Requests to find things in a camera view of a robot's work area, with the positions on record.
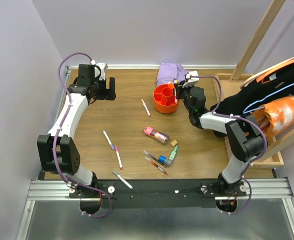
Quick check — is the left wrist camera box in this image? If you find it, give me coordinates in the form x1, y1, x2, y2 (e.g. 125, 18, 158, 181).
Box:
94, 62, 108, 81

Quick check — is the orange round organizer container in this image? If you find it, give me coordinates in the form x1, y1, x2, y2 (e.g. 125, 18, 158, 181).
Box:
153, 84, 180, 114

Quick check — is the aluminium extrusion rail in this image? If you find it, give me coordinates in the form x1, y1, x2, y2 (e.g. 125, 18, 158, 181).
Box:
27, 178, 294, 201

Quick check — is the yellow capped white marker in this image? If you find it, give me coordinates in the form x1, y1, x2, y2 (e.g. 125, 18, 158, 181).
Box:
174, 80, 179, 103

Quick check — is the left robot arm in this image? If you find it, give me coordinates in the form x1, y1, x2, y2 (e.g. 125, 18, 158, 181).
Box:
37, 62, 116, 198

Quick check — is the purple ink clear pen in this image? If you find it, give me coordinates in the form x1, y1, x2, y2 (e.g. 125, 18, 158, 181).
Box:
142, 150, 167, 168

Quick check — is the pink capped clear pencil tube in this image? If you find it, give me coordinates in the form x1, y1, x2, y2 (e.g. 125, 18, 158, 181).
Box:
144, 126, 169, 144

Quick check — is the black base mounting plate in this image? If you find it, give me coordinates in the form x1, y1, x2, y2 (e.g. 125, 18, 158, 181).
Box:
68, 178, 247, 209

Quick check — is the orange white bag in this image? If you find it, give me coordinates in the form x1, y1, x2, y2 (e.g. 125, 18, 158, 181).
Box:
253, 96, 294, 139

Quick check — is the peach capped white marker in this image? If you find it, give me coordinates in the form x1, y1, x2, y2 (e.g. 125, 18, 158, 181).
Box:
141, 99, 151, 117

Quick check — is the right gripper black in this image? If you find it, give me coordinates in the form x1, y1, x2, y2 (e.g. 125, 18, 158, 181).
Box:
175, 80, 195, 114

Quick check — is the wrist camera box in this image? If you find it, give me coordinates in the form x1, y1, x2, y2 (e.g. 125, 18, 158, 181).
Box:
181, 70, 199, 88
94, 62, 108, 81

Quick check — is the grey silver marker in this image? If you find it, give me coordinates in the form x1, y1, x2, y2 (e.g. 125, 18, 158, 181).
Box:
113, 171, 133, 190

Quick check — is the black garment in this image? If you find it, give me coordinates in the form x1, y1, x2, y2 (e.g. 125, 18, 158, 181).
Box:
210, 59, 294, 115

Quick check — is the orange black highlighter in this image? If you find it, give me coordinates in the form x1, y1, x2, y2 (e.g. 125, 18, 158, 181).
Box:
167, 82, 175, 90

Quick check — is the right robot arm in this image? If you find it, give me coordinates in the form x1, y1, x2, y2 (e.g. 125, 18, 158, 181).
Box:
173, 76, 268, 196

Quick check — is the blue capped grey glue stick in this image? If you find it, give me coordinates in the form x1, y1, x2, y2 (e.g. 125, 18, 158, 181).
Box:
158, 155, 172, 167

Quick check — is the small tan eraser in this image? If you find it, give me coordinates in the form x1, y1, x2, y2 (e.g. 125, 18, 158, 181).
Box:
171, 140, 178, 146

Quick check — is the wooden tray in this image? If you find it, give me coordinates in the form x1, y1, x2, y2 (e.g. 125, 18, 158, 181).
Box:
213, 72, 285, 169

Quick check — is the wooden rack frame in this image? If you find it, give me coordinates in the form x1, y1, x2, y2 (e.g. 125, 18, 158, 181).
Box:
222, 0, 294, 168

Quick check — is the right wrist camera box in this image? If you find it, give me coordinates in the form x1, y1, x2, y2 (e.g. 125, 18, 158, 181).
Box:
181, 70, 199, 88

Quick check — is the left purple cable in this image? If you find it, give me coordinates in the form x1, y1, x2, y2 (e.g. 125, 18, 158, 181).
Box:
58, 52, 95, 88

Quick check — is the pink capped white marker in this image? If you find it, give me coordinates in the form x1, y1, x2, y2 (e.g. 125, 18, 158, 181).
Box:
114, 145, 123, 170

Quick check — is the red ink pen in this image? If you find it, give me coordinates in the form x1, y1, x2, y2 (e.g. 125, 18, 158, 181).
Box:
144, 156, 169, 176

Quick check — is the purple crumpled cloth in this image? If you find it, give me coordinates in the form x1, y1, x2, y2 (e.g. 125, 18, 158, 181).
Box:
156, 62, 189, 86

